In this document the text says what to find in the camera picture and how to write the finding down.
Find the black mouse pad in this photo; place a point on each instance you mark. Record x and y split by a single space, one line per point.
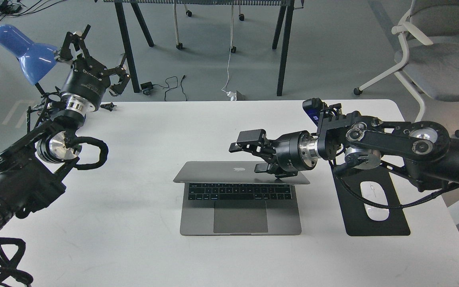
361 219

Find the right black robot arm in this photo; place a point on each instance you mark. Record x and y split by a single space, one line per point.
421 152

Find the grey office chair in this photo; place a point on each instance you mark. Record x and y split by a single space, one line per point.
421 65

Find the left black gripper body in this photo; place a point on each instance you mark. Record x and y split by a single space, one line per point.
84 80

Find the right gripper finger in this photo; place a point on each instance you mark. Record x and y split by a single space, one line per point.
272 168
252 141

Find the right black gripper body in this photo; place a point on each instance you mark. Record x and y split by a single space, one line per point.
296 151

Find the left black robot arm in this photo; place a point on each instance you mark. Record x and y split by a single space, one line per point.
33 168

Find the blue desk lamp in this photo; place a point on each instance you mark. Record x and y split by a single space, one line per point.
36 59

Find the white computer mouse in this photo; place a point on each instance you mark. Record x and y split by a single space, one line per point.
373 192

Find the black power adapter with cable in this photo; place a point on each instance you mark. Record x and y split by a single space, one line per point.
148 86

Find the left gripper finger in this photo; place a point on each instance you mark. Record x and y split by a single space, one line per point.
124 78
64 53

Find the black plug on table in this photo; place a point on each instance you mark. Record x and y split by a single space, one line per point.
109 106

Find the grey laptop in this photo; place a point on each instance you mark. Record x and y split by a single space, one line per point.
228 198

